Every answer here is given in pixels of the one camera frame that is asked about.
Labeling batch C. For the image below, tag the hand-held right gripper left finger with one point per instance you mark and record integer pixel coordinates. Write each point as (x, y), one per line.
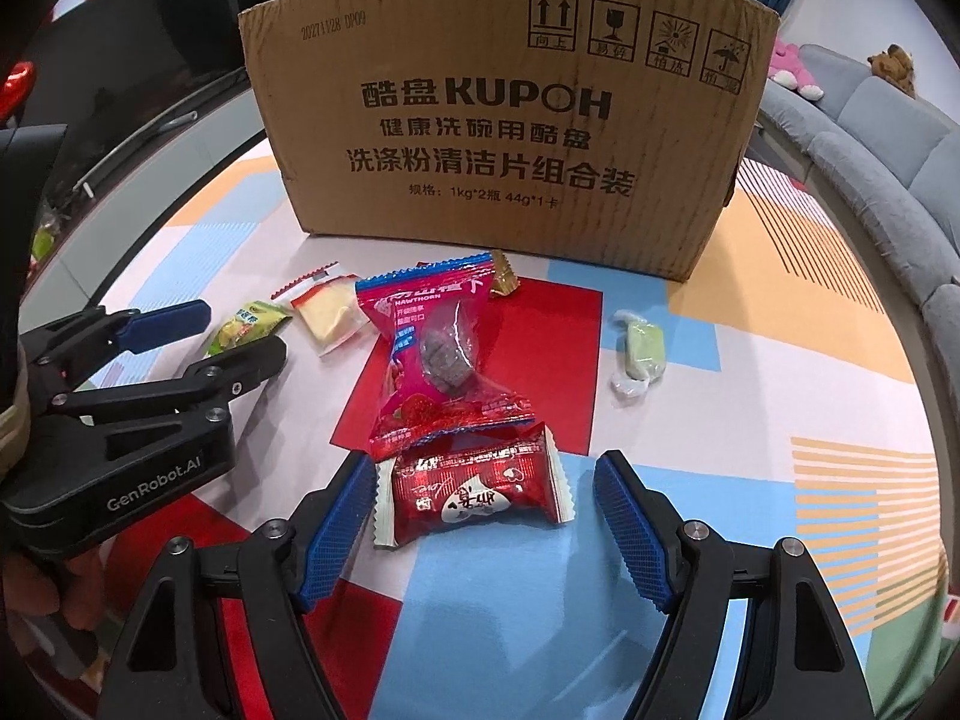
(337, 532)

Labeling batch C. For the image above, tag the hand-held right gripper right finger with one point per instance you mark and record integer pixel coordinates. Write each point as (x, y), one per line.
(630, 532)

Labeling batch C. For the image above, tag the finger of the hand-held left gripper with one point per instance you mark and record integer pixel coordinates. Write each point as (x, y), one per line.
(169, 319)
(247, 375)

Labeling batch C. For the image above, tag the small green snack packet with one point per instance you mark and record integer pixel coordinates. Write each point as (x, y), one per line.
(247, 322)

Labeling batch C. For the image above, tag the clear white cracker packet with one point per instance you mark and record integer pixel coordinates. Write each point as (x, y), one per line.
(330, 315)

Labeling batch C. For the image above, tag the red candy packet white ends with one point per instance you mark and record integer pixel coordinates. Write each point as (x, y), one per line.
(465, 480)

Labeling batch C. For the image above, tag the light green candy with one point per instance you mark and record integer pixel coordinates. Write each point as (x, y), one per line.
(641, 349)

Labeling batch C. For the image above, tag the red hawthorn snack packet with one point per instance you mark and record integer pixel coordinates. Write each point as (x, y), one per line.
(420, 300)

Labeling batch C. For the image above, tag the gold candy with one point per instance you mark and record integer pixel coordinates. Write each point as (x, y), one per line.
(504, 277)

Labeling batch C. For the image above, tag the brown cardboard box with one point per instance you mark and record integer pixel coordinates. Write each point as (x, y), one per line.
(675, 187)

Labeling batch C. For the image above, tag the person's left forearm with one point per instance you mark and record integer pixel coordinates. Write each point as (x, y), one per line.
(13, 435)

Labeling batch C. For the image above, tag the person's left hand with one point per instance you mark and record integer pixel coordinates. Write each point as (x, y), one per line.
(45, 585)

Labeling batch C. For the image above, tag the grey television cabinet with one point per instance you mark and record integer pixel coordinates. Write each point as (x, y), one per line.
(187, 165)

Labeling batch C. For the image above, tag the colourful patchwork tablecloth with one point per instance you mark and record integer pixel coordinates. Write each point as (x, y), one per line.
(750, 427)

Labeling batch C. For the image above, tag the black television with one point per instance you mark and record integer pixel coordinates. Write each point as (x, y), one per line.
(150, 52)

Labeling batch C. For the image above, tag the red heart balloon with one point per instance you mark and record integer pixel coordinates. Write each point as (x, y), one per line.
(19, 82)

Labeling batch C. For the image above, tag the grey sofa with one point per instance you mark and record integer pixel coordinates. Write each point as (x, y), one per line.
(885, 165)

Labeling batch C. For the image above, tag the pink plush toy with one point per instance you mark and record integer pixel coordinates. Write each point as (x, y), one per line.
(795, 67)

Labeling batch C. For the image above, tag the brown plush toy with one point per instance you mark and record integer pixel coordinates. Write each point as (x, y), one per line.
(892, 64)

